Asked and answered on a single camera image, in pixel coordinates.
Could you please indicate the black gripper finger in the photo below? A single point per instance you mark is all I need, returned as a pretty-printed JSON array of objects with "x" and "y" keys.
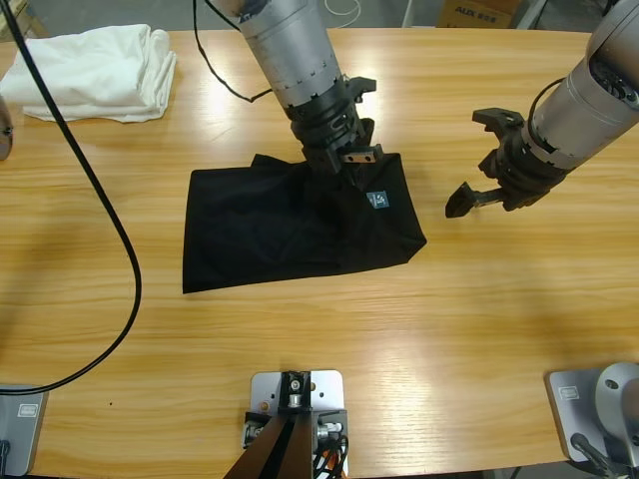
[
  {"x": 464, "y": 202},
  {"x": 367, "y": 131},
  {"x": 491, "y": 163},
  {"x": 359, "y": 175}
]

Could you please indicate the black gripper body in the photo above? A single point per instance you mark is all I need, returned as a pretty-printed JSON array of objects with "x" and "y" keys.
[
  {"x": 329, "y": 130},
  {"x": 529, "y": 174}
]

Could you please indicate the black Unitree polo shirt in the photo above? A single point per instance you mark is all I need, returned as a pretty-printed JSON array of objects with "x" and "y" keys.
[{"x": 274, "y": 234}]

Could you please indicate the white cloth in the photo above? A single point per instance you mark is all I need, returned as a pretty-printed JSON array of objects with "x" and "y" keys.
[{"x": 100, "y": 75}]

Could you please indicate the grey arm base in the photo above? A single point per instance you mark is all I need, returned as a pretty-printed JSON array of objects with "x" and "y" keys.
[
  {"x": 569, "y": 404},
  {"x": 25, "y": 434}
]

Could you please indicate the AUX cardboard box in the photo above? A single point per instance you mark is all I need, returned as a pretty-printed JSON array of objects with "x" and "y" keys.
[{"x": 474, "y": 12}]

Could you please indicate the grey metal leg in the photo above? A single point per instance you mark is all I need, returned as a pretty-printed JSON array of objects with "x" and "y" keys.
[{"x": 529, "y": 12}]

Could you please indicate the silver connector plug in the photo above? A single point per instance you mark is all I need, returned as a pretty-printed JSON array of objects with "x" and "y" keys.
[
  {"x": 329, "y": 430},
  {"x": 252, "y": 433}
]

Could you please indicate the wooden pallet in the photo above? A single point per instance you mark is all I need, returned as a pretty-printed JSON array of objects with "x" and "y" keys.
[{"x": 30, "y": 20}]

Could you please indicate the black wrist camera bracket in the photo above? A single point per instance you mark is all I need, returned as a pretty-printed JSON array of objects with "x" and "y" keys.
[
  {"x": 360, "y": 87},
  {"x": 499, "y": 122}
]

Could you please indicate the white upright post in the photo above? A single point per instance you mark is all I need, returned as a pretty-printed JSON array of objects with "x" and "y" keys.
[{"x": 408, "y": 12}]

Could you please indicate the white mount block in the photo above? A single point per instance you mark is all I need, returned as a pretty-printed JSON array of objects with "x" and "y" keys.
[{"x": 329, "y": 394}]

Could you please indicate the dark camera post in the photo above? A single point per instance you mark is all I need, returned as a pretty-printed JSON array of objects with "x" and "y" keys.
[{"x": 269, "y": 459}]

